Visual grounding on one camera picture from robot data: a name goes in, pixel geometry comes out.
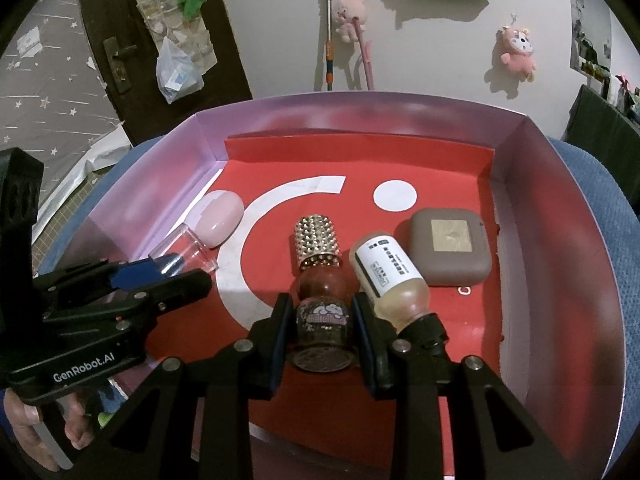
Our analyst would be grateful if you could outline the grey star patterned cloth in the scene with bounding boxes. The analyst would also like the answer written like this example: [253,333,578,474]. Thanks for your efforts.
[0,0,131,161]

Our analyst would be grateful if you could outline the pink plush cow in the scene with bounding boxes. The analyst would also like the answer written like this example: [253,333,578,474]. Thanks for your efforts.
[495,25,538,81]

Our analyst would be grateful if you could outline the clear plastic bag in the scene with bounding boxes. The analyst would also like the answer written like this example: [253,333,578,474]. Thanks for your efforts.
[156,37,203,105]

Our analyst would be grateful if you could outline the red cardboard box tray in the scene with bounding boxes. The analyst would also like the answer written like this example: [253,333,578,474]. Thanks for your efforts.
[32,91,628,480]

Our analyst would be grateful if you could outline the clear plastic cup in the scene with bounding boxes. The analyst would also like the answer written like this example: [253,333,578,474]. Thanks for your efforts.
[147,222,221,273]

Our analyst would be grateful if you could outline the white stick orange ends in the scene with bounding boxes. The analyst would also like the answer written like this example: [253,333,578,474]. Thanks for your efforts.
[320,0,336,92]

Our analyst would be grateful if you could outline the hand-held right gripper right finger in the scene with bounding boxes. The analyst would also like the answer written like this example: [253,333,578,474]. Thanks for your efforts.
[350,292,586,480]

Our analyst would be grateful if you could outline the dark brown door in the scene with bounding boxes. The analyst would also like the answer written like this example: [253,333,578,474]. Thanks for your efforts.
[75,0,253,146]

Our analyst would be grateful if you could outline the person's left hand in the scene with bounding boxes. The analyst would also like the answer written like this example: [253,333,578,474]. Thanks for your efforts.
[2,389,98,472]

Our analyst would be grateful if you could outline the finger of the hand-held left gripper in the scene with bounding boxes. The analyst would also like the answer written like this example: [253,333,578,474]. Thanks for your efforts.
[42,268,214,338]
[32,256,177,307]

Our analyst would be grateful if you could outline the wall mirror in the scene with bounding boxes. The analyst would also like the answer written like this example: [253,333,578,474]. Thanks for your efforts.
[565,0,613,86]

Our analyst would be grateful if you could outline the glitter jar brown round lid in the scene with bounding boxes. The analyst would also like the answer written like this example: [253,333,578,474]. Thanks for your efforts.
[287,267,358,373]

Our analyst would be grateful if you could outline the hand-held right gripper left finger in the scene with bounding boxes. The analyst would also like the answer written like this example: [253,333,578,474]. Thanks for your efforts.
[65,292,296,480]

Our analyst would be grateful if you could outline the taupe square case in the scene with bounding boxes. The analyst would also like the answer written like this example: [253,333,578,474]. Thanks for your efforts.
[406,207,493,288]

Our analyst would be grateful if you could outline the red paper liner white marks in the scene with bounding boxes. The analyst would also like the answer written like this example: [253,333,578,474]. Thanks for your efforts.
[145,135,506,480]

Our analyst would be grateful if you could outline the lilac oval earbud case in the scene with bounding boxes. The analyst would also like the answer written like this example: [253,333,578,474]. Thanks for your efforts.
[195,189,245,250]

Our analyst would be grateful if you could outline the white paper strip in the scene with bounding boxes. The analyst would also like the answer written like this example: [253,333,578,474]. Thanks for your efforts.
[30,125,132,241]

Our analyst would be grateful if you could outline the metal door handle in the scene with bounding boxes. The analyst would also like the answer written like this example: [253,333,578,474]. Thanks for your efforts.
[102,37,138,93]

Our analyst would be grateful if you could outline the clear hanging pocket organiser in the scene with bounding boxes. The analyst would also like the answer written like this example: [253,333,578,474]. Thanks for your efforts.
[117,0,218,68]

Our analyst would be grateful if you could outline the gold studded cylinder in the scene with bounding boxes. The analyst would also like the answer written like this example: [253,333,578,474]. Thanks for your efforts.
[291,215,345,273]

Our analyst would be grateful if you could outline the glass bottle white label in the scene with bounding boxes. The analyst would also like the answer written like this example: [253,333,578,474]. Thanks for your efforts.
[348,230,448,358]

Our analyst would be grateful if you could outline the pink plush bear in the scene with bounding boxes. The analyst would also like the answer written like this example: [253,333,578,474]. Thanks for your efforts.
[334,0,370,43]

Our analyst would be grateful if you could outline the pink stick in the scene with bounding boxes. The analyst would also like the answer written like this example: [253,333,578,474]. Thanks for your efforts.
[352,17,376,92]

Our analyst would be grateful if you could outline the dark green covered table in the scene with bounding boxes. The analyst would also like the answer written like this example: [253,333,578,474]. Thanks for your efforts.
[567,85,640,161]

